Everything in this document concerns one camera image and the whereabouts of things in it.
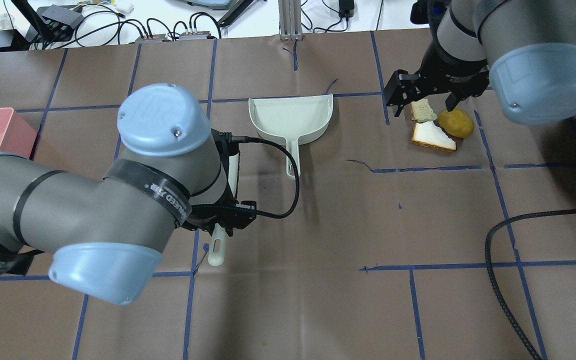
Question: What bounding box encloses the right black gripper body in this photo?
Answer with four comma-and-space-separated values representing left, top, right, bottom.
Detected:
384, 42, 489, 107

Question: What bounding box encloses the black power adapter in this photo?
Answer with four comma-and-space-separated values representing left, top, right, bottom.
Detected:
338, 0, 355, 19

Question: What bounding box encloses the tan bread slice piece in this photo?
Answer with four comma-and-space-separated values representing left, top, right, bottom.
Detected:
410, 98, 438, 123

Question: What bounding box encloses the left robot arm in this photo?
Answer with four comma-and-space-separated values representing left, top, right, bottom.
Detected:
0, 83, 256, 305

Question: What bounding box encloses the white bread slice piece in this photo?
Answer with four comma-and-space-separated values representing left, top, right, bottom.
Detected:
410, 121, 457, 152

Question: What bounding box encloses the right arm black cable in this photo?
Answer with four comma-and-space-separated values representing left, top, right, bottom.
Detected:
485, 205, 576, 360

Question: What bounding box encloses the pale green dustpan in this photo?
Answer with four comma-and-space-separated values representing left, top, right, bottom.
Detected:
247, 94, 334, 178

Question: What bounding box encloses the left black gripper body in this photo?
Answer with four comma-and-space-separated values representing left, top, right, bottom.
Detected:
183, 131, 258, 234

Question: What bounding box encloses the aluminium frame post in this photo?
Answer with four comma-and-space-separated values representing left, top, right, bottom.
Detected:
278, 0, 304, 42

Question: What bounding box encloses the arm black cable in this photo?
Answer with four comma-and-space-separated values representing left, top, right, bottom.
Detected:
485, 205, 576, 360
190, 134, 302, 220

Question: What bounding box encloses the yellow potato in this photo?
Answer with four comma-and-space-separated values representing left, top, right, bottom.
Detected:
438, 108, 474, 139

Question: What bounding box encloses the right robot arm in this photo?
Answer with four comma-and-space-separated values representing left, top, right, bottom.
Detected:
384, 0, 576, 125

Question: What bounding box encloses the pink plastic bin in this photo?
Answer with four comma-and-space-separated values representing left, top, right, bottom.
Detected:
0, 107, 38, 158

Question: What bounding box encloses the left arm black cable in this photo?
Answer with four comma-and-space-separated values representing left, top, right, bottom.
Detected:
190, 134, 302, 220

